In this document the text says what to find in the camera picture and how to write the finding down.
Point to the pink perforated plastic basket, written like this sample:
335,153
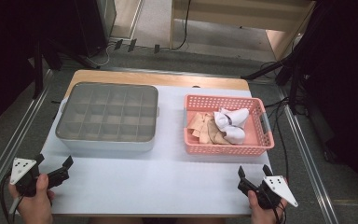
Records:
251,137

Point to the black metal stand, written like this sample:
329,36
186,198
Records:
38,77
295,93

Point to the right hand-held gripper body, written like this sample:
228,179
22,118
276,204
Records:
278,186

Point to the small black floor bracket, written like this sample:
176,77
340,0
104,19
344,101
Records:
157,48
118,44
132,45

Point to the dark cabinet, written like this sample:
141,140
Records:
90,28

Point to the grey transparent box lid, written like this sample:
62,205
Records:
105,112

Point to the dark curtain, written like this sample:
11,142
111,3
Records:
6,46
348,77

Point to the light wooden desk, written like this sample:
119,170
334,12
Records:
245,12

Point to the person's right hand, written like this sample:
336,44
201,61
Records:
264,216

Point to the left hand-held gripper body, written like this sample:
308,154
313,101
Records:
20,169

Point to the white divided storage box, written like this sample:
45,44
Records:
105,146

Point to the person's left hand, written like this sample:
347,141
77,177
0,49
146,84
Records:
35,208

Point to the aluminium floor rail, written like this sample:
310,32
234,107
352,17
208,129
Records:
167,72
307,168
12,146

